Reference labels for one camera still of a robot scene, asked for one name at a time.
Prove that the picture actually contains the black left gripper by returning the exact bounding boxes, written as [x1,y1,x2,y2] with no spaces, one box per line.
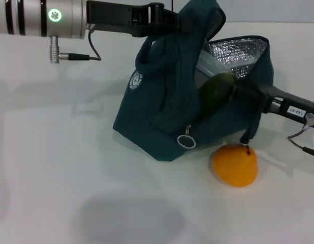
[86,0,193,38]

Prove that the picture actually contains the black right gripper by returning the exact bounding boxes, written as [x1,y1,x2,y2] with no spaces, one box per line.
[229,83,314,128]

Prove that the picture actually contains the green cucumber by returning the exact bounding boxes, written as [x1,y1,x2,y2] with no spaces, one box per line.
[198,73,238,119]

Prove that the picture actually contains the clear container with blue lid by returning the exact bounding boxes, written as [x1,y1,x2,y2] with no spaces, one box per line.
[194,49,240,89]

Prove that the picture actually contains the orange yellow pear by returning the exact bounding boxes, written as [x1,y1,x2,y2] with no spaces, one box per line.
[213,143,259,188]

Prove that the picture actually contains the teal insulated lunch bag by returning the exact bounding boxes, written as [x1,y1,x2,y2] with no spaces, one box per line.
[112,0,274,163]

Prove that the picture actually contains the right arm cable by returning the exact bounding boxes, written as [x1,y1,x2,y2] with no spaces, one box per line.
[287,123,314,159]

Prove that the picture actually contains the left arm cable with plug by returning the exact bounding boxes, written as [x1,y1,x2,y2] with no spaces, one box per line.
[50,24,102,64]

